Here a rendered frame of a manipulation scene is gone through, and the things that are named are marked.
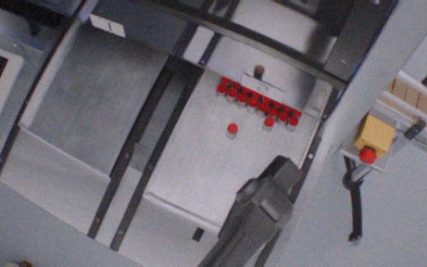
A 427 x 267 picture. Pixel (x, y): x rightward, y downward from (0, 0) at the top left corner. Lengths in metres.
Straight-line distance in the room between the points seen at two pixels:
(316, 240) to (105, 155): 1.08
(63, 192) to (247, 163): 0.40
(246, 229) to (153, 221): 0.39
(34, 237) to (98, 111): 1.02
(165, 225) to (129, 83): 0.31
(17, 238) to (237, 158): 1.22
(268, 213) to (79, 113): 0.54
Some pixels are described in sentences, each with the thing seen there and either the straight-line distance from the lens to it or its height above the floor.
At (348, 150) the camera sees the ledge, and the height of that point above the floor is 0.88.
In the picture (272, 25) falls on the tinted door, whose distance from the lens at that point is 0.88.
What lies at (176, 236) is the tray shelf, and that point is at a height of 0.88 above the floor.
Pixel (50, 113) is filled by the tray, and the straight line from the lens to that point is 1.28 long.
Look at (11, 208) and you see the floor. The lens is 2.22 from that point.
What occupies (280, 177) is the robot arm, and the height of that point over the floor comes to 1.14.
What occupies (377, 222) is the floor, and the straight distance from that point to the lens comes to 2.18.
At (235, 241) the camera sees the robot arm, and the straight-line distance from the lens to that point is 0.82.
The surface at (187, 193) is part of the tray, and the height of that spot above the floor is 0.88.
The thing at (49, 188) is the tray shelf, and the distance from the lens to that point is 1.24.
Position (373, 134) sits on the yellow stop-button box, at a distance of 1.12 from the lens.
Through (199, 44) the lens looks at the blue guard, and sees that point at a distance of 1.05.
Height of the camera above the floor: 2.06
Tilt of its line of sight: 75 degrees down
